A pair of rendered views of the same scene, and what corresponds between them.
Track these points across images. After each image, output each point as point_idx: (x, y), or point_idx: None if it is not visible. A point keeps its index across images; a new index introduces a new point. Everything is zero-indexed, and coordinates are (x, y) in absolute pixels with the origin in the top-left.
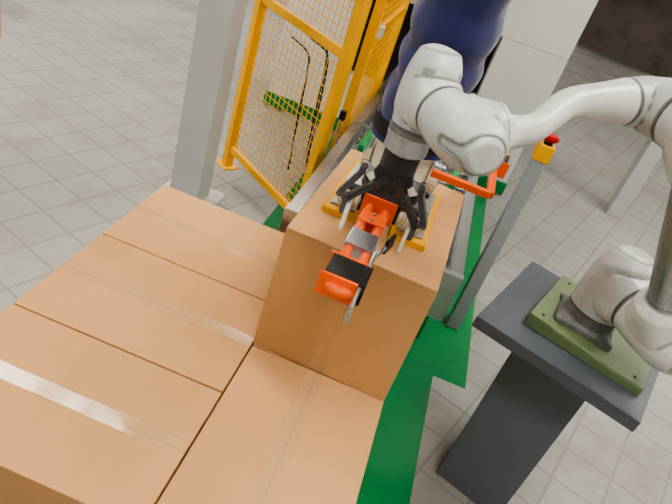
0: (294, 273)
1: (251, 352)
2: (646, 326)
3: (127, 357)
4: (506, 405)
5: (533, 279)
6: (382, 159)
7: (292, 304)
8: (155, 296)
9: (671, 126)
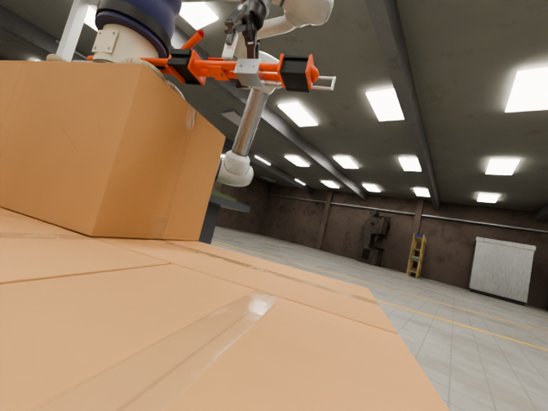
0: (147, 124)
1: (108, 241)
2: (241, 164)
3: (6, 288)
4: None
5: None
6: (254, 6)
7: (143, 165)
8: None
9: (263, 59)
